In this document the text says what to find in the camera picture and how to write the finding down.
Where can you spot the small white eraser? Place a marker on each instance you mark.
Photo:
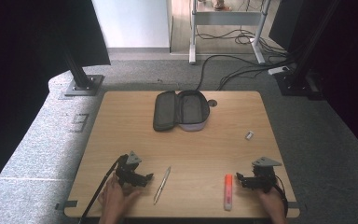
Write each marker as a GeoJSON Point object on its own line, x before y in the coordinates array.
{"type": "Point", "coordinates": [249, 135]}

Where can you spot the orange highlighter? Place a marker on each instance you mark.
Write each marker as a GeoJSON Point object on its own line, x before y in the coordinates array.
{"type": "Point", "coordinates": [228, 189]}

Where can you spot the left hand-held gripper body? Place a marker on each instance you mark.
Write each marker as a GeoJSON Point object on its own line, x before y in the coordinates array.
{"type": "Point", "coordinates": [125, 169]}

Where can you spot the white power strip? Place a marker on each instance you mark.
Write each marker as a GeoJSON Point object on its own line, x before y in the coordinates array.
{"type": "Point", "coordinates": [278, 70]}

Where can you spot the black curtain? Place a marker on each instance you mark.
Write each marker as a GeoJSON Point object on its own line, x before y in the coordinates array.
{"type": "Point", "coordinates": [18, 77]}
{"type": "Point", "coordinates": [354, 62]}

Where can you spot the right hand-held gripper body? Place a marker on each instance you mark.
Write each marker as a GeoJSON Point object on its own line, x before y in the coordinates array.
{"type": "Point", "coordinates": [264, 177]}

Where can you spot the silver pen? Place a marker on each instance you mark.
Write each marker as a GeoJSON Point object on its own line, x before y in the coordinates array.
{"type": "Point", "coordinates": [162, 185]}

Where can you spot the white desk frame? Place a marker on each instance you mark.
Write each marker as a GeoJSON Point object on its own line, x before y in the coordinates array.
{"type": "Point", "coordinates": [227, 18]}

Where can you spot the dark upright panel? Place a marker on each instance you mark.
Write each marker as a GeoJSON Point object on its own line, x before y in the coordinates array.
{"type": "Point", "coordinates": [281, 25]}

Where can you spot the person's left hand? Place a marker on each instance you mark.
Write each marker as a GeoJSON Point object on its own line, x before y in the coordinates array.
{"type": "Point", "coordinates": [113, 200]}

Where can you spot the grey table edge bracket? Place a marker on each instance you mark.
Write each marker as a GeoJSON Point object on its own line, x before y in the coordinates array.
{"type": "Point", "coordinates": [296, 205]}
{"type": "Point", "coordinates": [66, 204]}

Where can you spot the person's right hand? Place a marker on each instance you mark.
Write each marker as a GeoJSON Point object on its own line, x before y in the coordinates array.
{"type": "Point", "coordinates": [273, 202]}

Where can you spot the dark grey pencil case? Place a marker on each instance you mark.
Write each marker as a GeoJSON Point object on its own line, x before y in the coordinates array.
{"type": "Point", "coordinates": [192, 110]}

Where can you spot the black stand with base plate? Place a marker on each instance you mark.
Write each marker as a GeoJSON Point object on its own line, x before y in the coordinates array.
{"type": "Point", "coordinates": [84, 85]}
{"type": "Point", "coordinates": [298, 84]}

